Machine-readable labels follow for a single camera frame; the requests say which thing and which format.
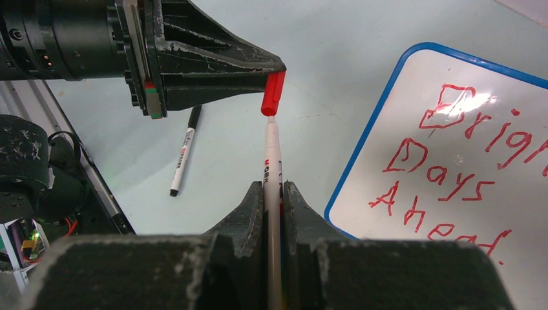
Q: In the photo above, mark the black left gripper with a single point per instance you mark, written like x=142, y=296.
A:
x=200, y=61

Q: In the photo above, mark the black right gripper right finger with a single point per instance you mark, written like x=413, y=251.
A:
x=328, y=270

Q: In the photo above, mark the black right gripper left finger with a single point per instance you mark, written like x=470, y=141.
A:
x=220, y=269

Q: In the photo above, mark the red marker cap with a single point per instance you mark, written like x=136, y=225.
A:
x=272, y=93

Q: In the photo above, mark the red whiteboard marker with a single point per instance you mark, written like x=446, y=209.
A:
x=272, y=201

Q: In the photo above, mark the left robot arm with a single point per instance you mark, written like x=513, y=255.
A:
x=57, y=40

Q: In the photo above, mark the black whiteboard marker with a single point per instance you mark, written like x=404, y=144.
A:
x=182, y=159

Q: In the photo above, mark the white blue-framed whiteboard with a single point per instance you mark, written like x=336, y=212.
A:
x=456, y=150

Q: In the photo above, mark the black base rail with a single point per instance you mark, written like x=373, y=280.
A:
x=49, y=184

